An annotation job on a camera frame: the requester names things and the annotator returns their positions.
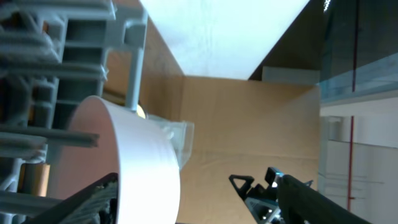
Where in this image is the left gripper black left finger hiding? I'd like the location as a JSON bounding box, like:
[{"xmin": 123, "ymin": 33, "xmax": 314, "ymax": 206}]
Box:
[{"xmin": 26, "ymin": 173, "xmax": 119, "ymax": 224}]

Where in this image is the pink bowl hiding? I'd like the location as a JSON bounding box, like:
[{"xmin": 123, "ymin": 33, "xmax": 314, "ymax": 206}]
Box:
[{"xmin": 47, "ymin": 96, "xmax": 180, "ymax": 224}]

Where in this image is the yellow plate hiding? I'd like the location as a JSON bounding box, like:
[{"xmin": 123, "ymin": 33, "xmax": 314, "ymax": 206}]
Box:
[{"xmin": 136, "ymin": 104, "xmax": 147, "ymax": 119}]

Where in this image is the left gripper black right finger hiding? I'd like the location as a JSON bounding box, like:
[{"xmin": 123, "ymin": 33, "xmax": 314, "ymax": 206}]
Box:
[{"xmin": 277, "ymin": 175, "xmax": 369, "ymax": 224}]

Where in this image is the wooden chopstick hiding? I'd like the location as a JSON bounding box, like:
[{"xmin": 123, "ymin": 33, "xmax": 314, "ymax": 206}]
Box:
[{"xmin": 17, "ymin": 163, "xmax": 50, "ymax": 197}]

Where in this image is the clear plastic bin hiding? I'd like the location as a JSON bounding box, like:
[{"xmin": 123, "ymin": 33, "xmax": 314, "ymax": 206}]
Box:
[{"xmin": 148, "ymin": 114, "xmax": 195, "ymax": 170}]

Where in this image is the cardboard box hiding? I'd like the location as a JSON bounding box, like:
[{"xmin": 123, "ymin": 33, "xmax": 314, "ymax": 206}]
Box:
[{"xmin": 102, "ymin": 18, "xmax": 322, "ymax": 224}]

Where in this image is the grey plastic dish rack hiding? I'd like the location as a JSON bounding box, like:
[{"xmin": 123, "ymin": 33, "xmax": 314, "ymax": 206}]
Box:
[{"xmin": 0, "ymin": 0, "xmax": 149, "ymax": 224}]

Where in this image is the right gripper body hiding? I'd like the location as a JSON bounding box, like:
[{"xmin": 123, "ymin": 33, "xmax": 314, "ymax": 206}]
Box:
[{"xmin": 229, "ymin": 167, "xmax": 285, "ymax": 223}]

